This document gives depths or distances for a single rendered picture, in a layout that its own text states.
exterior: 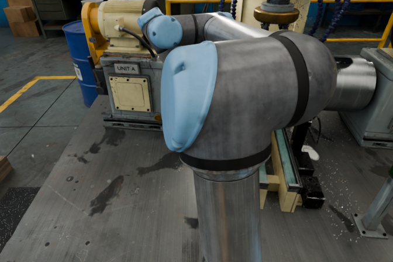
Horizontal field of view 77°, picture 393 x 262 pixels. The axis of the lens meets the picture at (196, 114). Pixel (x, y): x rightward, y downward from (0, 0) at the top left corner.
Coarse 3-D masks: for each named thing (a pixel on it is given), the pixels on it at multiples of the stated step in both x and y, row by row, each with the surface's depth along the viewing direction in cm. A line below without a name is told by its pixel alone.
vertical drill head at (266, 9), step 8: (272, 0) 95; (280, 0) 94; (288, 0) 95; (256, 8) 101; (264, 8) 97; (272, 8) 95; (280, 8) 94; (288, 8) 94; (256, 16) 99; (264, 16) 95; (272, 16) 94; (280, 16) 93; (288, 16) 93; (296, 16) 95; (264, 24) 98; (280, 24) 96; (288, 24) 97
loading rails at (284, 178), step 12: (276, 132) 100; (276, 144) 97; (288, 144) 92; (276, 156) 96; (288, 156) 89; (264, 168) 84; (276, 168) 94; (288, 168) 84; (264, 180) 79; (276, 180) 89; (288, 180) 79; (300, 180) 78; (264, 192) 79; (288, 192) 78; (300, 192) 77; (288, 204) 81; (300, 204) 85
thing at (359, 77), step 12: (336, 60) 101; (348, 60) 100; (360, 60) 100; (348, 72) 98; (360, 72) 98; (372, 72) 98; (348, 84) 98; (360, 84) 97; (372, 84) 98; (336, 96) 100; (348, 96) 100; (360, 96) 99; (372, 96) 100; (324, 108) 107; (336, 108) 105; (348, 108) 104; (360, 108) 106
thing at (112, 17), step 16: (112, 0) 102; (128, 0) 102; (144, 0) 101; (96, 16) 103; (112, 16) 99; (128, 16) 100; (96, 32) 107; (112, 32) 98; (128, 32) 95; (96, 48) 111; (112, 48) 107; (128, 48) 106; (96, 64) 113
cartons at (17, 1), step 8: (8, 0) 527; (16, 0) 528; (24, 0) 528; (8, 8) 493; (16, 8) 493; (24, 8) 498; (32, 8) 535; (8, 16) 503; (16, 16) 499; (24, 16) 500; (32, 16) 518; (16, 24) 507; (24, 24) 509; (32, 24) 512; (16, 32) 515; (24, 32) 517; (32, 32) 520; (40, 32) 533
